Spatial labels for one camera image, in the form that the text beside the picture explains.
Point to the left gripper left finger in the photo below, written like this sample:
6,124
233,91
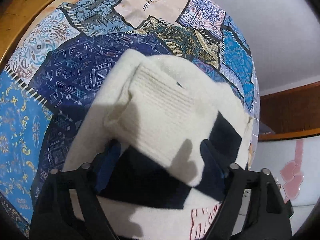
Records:
68,207

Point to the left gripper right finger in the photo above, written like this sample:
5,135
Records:
267,216

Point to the white and navy knit sweater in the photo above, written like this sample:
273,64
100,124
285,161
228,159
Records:
178,131

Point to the wooden door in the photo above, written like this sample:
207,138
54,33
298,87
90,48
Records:
291,114

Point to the blue patchwork bed cover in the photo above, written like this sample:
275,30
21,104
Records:
54,74

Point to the wooden lap desk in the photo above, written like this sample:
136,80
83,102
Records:
18,17

